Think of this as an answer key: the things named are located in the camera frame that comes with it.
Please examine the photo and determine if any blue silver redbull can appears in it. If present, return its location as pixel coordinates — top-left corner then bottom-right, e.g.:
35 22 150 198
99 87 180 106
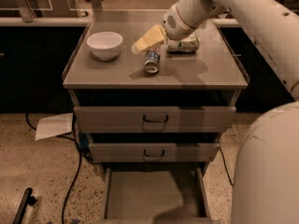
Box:
144 48 160 74

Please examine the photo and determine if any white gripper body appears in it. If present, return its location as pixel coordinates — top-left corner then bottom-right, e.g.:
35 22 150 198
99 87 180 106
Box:
163 0 215 40

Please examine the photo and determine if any white paper sheet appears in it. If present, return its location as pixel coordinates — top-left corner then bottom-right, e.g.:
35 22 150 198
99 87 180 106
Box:
36 113 73 140

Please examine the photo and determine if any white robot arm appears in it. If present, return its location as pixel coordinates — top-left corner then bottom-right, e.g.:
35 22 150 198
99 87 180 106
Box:
132 0 299 224

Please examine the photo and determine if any grey open bottom drawer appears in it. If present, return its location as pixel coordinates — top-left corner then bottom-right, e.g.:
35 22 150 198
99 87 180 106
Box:
100 166 212 224

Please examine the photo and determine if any black bar on floor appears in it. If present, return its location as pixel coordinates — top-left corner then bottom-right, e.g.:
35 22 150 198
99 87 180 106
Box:
13 188 37 224

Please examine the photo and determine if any crushed green white can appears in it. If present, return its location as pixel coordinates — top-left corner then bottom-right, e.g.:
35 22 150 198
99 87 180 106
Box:
167 35 200 53

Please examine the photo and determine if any grey top drawer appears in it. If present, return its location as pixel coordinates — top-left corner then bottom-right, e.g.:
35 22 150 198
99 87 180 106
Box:
74 106 236 133

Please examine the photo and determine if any grey middle drawer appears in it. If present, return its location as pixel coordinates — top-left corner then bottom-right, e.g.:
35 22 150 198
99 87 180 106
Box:
89 143 219 162

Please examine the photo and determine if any white ceramic bowl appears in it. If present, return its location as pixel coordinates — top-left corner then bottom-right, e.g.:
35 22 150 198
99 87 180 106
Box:
87 32 123 61

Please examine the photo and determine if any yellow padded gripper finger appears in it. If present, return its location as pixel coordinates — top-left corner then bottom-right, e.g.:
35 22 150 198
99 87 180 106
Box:
132 24 166 54

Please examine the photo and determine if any black floor cable left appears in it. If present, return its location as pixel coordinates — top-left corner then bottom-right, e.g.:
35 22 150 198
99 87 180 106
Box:
25 112 94 224

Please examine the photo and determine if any grey drawer cabinet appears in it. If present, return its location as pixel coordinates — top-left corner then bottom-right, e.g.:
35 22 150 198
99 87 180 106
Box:
61 9 250 224

